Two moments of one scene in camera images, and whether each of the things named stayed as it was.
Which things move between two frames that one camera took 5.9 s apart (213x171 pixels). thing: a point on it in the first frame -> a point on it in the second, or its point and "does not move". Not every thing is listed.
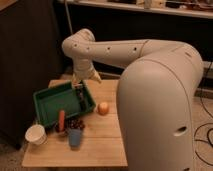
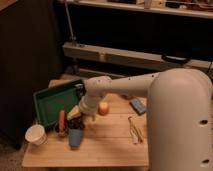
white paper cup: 36,134 does not move
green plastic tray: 73,100 does not move
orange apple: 103,109 does not move
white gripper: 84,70 -> 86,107
